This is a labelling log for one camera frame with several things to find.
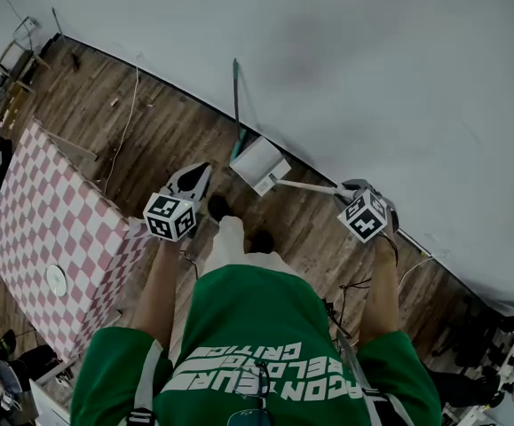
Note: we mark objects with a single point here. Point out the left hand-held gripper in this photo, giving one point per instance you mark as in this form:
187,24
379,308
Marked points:
170,218

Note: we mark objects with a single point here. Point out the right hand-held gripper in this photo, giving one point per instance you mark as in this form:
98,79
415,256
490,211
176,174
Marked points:
365,218

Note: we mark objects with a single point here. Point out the person's left forearm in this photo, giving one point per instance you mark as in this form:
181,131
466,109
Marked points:
159,291

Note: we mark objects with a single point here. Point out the person's right forearm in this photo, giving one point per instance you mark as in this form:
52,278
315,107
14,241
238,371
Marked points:
378,291

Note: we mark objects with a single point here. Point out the person's left black shoe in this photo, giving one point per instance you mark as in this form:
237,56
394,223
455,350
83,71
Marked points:
217,207

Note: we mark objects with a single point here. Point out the person's black shoe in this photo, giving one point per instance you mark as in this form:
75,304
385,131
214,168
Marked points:
217,207
261,241

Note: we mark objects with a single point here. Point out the dark teal broom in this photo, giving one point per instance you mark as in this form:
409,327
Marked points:
240,142

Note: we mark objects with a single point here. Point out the person's white trousers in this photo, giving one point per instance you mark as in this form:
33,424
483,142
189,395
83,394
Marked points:
230,246

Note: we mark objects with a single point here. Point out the person's right black shoe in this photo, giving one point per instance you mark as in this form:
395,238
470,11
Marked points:
261,241

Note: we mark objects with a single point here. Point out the person's green t-shirt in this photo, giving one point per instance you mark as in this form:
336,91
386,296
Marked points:
252,309

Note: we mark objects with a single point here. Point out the pink checkered tablecloth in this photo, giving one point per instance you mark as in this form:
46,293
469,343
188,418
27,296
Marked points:
52,220

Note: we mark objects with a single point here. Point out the dark-headed mop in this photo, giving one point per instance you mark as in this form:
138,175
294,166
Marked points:
75,61

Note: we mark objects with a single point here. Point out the white round plate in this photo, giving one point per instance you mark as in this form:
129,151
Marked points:
56,280

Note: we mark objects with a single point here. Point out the wooden chair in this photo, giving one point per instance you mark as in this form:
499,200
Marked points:
19,60

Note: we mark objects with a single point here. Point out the white cabinet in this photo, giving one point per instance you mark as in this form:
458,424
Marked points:
48,406

